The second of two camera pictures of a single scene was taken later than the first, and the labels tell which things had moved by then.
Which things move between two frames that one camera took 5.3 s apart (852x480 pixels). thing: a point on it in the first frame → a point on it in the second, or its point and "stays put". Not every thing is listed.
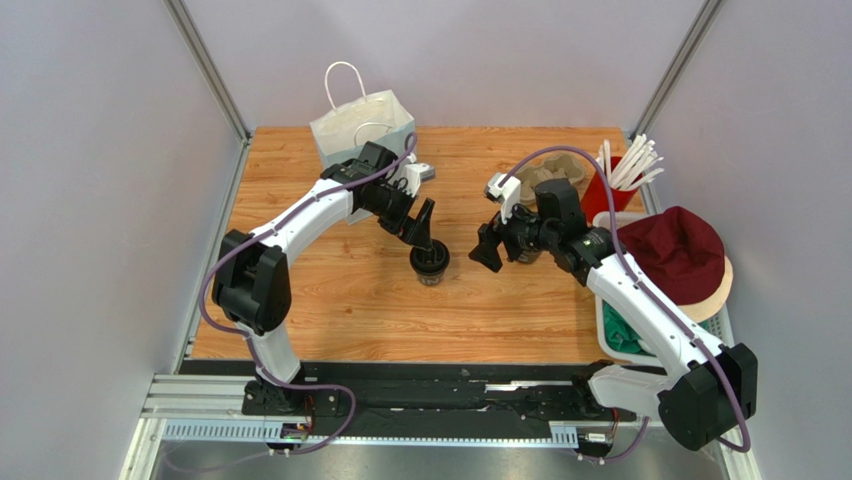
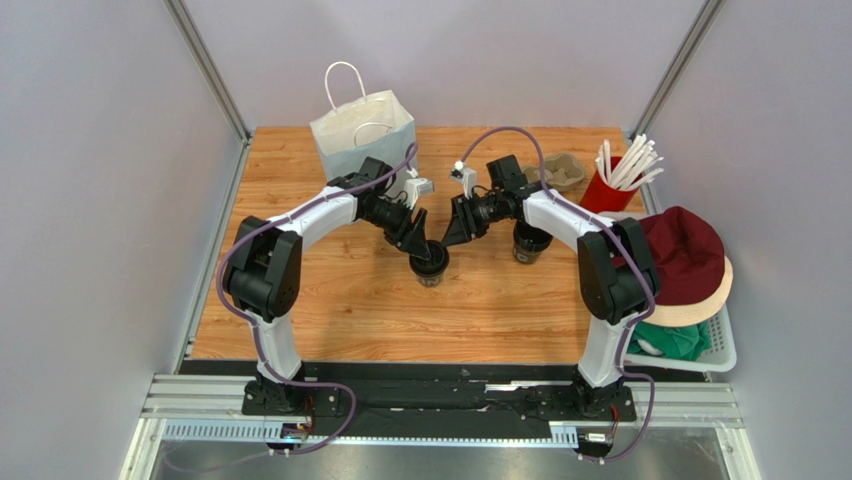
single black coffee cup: [430, 279] stays put
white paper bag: [355, 118] stays put
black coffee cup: [430, 262] stays put
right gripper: [501, 235] → [465, 217]
